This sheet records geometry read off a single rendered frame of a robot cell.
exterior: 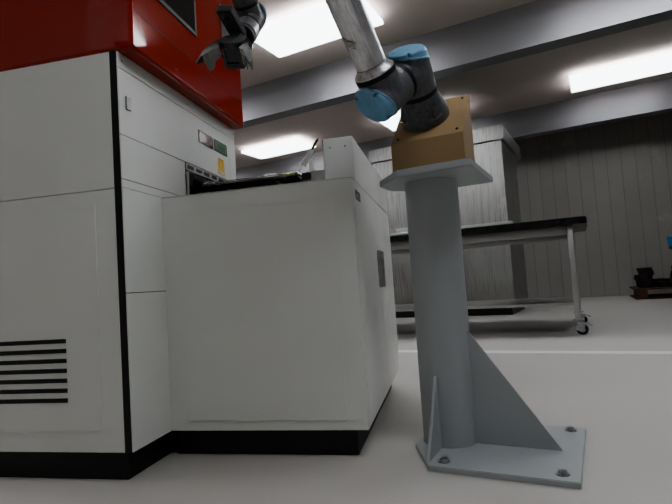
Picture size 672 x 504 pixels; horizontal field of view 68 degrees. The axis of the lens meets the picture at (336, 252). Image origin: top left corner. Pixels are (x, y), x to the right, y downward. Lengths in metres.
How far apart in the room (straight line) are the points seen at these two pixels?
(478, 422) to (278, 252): 0.77
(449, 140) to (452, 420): 0.81
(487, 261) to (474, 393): 4.64
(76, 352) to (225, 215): 0.58
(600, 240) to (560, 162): 1.43
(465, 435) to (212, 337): 0.81
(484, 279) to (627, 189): 3.67
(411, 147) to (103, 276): 0.97
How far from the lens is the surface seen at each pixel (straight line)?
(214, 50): 1.55
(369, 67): 1.41
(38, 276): 1.70
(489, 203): 6.18
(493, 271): 6.13
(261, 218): 1.55
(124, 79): 1.67
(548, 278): 9.09
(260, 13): 1.72
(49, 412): 1.71
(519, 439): 1.59
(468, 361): 1.55
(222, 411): 1.64
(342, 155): 1.58
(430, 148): 1.53
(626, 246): 9.06
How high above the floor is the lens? 0.51
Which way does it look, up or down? 3 degrees up
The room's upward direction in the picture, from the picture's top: 4 degrees counter-clockwise
